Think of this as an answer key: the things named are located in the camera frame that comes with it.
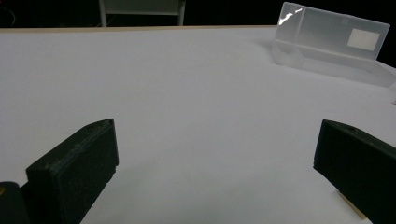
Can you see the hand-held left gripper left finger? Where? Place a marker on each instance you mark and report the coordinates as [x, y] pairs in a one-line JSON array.
[[74, 165]]

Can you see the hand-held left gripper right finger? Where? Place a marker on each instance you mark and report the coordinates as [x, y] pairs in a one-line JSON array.
[[358, 161]]

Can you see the translucent plastic pencil box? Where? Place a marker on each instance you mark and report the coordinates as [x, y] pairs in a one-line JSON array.
[[323, 34]]

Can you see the white metal stand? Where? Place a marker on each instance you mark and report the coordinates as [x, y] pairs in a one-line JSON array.
[[140, 9]]

